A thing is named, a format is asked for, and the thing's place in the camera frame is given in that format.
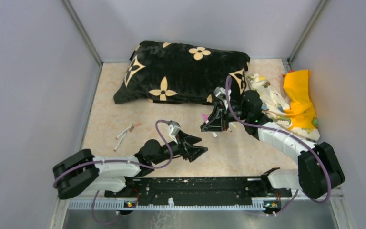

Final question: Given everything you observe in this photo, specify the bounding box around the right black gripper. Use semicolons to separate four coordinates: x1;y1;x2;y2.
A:
201;101;250;132

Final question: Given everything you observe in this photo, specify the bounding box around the white pen brown cap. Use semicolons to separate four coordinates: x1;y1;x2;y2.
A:
113;124;135;152

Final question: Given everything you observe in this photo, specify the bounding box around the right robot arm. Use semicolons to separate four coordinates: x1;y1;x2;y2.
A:
201;87;346;199

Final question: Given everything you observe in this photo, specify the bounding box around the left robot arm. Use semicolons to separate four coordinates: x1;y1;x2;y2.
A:
52;131;208;200

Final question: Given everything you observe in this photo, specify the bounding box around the white patterned cloth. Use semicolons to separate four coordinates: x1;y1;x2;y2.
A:
246;73;320;141

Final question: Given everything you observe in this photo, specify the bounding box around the black floral pillow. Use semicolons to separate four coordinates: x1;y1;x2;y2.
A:
113;40;251;105

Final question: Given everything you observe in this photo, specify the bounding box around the yellow cloth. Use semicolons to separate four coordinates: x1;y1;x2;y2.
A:
283;69;318;132

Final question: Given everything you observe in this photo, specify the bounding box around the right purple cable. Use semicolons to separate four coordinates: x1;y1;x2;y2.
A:
224;75;332;217

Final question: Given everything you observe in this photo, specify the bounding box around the purple cable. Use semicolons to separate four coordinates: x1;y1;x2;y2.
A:
224;75;332;217
52;119;174;226

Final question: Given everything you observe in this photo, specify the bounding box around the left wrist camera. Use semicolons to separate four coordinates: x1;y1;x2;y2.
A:
168;120;181;143

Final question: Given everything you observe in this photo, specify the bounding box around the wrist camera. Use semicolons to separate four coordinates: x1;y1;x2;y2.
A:
168;120;181;143
213;87;232;101

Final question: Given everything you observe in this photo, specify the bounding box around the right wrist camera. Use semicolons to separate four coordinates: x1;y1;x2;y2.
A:
213;87;232;101

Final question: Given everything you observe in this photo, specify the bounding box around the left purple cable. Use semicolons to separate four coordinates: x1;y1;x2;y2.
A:
52;119;174;226

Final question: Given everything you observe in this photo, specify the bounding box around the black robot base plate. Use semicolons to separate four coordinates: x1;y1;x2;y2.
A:
104;177;292;206

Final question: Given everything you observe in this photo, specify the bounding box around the aluminium frame rail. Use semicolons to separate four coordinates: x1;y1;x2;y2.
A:
50;177;351;229

